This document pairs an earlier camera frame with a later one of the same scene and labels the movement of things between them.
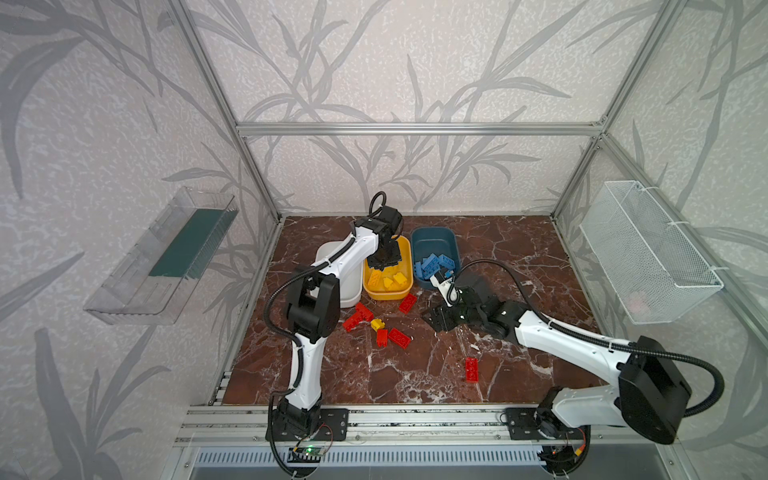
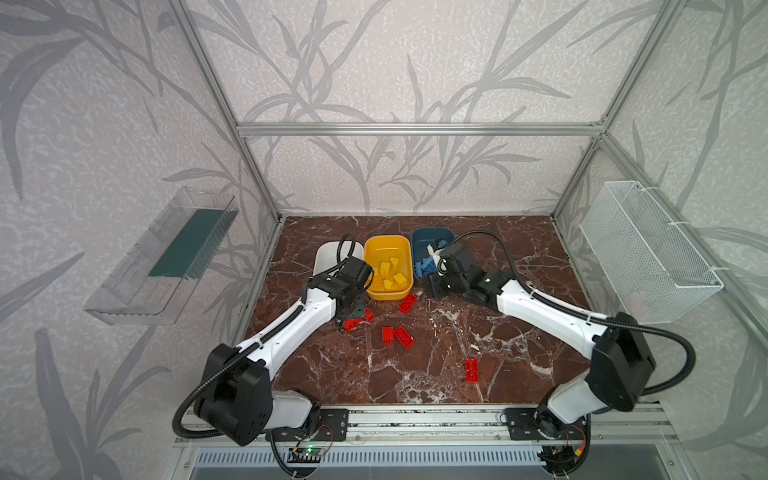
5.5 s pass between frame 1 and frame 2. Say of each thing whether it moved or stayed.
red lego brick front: stayed
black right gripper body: moved
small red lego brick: moved
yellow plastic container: stayed
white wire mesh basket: stayed
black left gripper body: moved
